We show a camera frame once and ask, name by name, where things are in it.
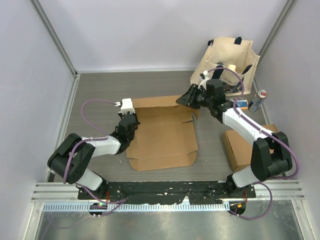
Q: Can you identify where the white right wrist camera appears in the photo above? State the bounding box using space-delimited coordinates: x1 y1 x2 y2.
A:
198 70 210 89

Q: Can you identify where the silver blue energy drink can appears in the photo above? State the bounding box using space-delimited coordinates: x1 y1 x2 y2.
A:
248 90 267 112

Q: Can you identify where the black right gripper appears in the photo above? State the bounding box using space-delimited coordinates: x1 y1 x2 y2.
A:
176 84 213 110

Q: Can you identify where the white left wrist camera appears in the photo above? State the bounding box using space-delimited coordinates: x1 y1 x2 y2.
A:
115 98 136 115

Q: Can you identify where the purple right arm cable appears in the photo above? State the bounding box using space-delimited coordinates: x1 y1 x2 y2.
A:
203 67 301 221

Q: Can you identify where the slotted aluminium cable duct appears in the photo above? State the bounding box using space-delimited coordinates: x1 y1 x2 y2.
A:
42 201 230 213

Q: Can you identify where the beige canvas tote bag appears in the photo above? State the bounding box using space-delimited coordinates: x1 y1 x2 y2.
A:
190 36 260 96

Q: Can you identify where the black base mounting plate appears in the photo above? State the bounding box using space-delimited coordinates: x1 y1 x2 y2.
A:
90 180 256 205

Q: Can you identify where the beige paper roll in bag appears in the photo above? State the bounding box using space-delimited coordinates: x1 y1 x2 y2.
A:
227 64 237 73

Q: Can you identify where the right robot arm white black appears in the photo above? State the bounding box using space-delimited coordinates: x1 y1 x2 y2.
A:
176 79 293 198

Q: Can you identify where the spare cardboard sheet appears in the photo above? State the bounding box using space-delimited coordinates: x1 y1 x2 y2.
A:
126 95 199 172

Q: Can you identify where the brown cardboard box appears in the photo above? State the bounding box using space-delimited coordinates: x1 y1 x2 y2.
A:
222 124 279 173

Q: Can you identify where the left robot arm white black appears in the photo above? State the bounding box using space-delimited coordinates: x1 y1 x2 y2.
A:
47 112 140 200

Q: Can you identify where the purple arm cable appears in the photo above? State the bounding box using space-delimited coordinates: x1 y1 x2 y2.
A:
203 67 301 221
62 99 130 216

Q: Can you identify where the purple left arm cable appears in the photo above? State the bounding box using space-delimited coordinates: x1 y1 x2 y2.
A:
62 99 130 216

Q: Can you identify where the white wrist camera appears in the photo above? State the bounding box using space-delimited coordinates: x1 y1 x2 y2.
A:
198 70 210 89
115 98 136 115

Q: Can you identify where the orange blue small box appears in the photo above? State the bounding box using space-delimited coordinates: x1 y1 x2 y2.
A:
228 98 249 111

